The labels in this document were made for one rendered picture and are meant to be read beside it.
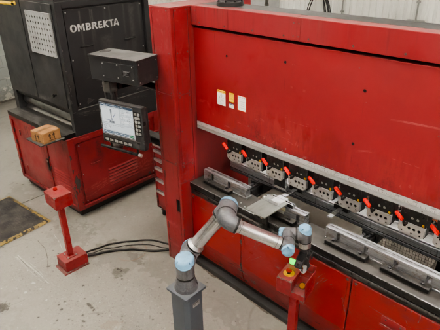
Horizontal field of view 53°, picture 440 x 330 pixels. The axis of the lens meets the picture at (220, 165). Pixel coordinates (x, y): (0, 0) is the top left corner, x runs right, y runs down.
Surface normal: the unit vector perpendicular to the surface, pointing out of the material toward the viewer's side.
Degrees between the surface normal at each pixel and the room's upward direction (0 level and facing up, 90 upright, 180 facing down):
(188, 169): 90
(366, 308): 90
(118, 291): 0
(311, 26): 90
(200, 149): 90
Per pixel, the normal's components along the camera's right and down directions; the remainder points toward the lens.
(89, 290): -0.02, -0.89
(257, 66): -0.71, 0.32
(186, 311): 0.05, 0.45
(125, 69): -0.52, 0.40
